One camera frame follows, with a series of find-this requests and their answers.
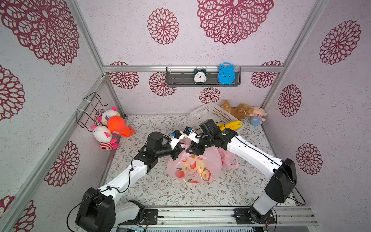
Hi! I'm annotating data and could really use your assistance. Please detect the orange plush dinosaur toy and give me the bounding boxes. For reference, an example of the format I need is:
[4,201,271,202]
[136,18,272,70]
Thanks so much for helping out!
[107,116,136,138]

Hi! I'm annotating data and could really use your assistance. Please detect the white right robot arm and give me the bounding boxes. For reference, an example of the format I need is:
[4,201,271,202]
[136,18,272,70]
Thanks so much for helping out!
[183,119,297,217]

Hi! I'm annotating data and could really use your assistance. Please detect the white plush toy yellow glasses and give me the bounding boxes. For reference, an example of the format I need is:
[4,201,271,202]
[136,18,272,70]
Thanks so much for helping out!
[95,107,120,126]

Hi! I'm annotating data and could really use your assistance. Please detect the blue alarm clock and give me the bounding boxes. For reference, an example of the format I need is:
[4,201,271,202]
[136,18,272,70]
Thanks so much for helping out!
[217,63,235,85]

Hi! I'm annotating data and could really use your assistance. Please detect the white pink striped plush toy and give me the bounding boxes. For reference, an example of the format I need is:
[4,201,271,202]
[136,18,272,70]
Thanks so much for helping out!
[91,126,119,150]

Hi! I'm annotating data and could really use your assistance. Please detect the pink plastic bag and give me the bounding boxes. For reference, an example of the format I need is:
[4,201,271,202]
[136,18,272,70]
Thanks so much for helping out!
[167,147,239,184]

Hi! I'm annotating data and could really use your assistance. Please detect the white plastic lattice basket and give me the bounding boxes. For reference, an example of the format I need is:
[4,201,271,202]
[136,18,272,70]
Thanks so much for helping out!
[189,102,237,130]

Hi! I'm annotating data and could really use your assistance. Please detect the brown plush teddy bear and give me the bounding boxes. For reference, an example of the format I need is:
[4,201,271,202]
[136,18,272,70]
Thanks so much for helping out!
[221,100,254,120]

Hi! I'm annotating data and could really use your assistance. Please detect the small doll blue outfit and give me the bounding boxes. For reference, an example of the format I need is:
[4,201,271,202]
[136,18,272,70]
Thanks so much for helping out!
[249,107,267,126]

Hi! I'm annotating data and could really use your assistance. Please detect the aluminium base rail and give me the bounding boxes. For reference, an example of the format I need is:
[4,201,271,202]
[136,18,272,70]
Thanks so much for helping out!
[73,205,319,232]

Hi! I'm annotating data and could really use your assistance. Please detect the black wire wall rack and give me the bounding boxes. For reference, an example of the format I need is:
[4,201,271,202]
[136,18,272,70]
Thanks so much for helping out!
[75,92,107,133]

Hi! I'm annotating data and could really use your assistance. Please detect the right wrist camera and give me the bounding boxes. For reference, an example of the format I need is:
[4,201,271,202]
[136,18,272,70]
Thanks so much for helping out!
[183,127,200,144]

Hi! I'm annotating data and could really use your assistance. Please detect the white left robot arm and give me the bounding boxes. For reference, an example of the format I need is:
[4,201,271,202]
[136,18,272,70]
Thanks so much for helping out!
[75,130,186,232]

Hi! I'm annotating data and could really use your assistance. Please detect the dark green alarm clock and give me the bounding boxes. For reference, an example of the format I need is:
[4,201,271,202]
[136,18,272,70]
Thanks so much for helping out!
[193,69,207,85]

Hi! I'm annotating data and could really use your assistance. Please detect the grey wall shelf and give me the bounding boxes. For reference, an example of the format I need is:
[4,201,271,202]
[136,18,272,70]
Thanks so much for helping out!
[166,68,241,87]

